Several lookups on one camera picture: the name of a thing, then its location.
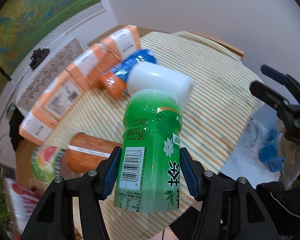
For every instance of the orange tissue pack barcode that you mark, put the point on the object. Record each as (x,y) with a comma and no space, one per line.
(60,95)

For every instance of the orange paper cup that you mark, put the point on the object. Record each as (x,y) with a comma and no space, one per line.
(85,152)

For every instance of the gloved right hand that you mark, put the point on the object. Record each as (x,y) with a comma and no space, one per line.
(291,152)

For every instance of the green watermelon label cup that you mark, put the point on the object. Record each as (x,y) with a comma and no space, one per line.
(46,162)

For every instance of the green plastic cup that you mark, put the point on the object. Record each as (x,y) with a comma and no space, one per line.
(149,173)

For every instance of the striped tablecloth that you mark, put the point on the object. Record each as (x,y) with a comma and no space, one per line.
(219,107)

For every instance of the orange tissue pack far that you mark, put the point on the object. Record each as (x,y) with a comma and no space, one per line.
(123,42)

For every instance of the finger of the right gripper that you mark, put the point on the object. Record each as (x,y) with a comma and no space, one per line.
(267,95)
(292,85)

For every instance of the blue packaged items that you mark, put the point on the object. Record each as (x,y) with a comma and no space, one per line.
(269,153)

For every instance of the white plastic cup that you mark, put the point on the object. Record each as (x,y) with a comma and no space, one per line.
(148,75)

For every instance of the landscape painting scroll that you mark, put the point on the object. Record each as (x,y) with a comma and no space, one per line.
(24,23)

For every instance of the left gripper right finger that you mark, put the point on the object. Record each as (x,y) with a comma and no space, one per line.
(231,209)

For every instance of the red white flower pot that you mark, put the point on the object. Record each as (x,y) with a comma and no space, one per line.
(20,202)

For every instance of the orange and blue cup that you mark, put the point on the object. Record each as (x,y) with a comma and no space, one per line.
(115,79)

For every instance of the orange tissue pack nearest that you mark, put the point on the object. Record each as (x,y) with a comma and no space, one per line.
(37,125)

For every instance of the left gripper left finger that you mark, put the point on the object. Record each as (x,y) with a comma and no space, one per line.
(53,216)

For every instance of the orange tissue pack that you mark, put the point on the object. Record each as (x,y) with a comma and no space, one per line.
(123,42)
(37,125)
(88,67)

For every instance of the black teapot set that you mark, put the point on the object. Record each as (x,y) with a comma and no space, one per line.
(38,56)

